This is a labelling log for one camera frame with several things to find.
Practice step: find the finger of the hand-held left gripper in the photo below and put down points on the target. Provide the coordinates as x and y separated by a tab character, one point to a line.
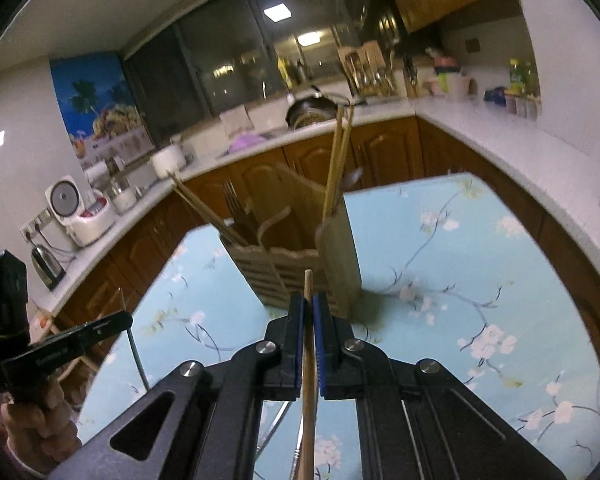
107	326

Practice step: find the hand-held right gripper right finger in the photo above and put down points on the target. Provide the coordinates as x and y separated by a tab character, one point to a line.
321	350

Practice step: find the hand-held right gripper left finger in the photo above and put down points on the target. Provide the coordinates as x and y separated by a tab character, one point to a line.
295	350

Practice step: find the metal chopstick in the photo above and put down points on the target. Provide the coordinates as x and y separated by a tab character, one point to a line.
296	465
137	360
275	430

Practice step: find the wooden utensil holder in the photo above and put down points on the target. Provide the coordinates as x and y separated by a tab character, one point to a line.
337	260

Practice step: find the dark metal fork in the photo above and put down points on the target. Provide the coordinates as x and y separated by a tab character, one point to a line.
243	220

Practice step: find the silver metal fork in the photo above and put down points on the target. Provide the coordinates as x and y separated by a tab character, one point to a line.
230	210

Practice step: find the person's left hand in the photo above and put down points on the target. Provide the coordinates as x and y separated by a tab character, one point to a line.
40	435

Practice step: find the steel kettle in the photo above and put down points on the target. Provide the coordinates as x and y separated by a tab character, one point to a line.
47	265

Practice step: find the white rice cooker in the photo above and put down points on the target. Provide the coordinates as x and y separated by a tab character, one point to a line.
87	220

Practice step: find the small white pot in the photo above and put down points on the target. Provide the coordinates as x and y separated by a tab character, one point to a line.
124	200

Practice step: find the blue floral tablecloth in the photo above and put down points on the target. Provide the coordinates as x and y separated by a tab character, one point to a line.
430	240

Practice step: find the white ceramic pot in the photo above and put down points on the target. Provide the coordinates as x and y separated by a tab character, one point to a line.
169	160

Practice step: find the wooden base cabinets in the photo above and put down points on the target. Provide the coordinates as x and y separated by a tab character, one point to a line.
390	150

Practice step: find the purple cloth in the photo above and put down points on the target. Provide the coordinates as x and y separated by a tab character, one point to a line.
247	142

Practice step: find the beige dish towel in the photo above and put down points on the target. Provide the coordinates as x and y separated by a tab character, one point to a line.
236	121

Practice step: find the black wok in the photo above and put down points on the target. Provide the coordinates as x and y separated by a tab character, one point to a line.
310	110

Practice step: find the white kitchen countertop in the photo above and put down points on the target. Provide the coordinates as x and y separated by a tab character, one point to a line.
505	150

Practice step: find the dark bottle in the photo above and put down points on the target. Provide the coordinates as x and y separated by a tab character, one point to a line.
300	71

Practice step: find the dish rack with cutting boards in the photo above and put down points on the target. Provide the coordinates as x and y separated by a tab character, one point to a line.
367	70

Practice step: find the dark knife block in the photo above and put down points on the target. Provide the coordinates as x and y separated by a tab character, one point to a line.
411	77

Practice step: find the dark kitchen window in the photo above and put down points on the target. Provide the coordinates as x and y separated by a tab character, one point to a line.
220	60

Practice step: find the stacked plastic bowls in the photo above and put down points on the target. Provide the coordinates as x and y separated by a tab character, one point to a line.
447	80

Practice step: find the blue object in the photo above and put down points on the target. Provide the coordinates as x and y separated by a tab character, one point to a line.
494	95

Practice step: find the row of seasoning jars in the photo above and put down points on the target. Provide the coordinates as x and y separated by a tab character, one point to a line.
522	106

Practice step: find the yellow green bottle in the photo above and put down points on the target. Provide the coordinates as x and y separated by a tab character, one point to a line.
521	76

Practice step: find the wall power strip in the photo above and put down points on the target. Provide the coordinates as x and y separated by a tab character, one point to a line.
36	226

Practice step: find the beach wall poster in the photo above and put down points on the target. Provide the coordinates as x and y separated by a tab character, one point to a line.
95	105

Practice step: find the dark wall outlet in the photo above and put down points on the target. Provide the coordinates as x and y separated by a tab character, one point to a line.
472	45

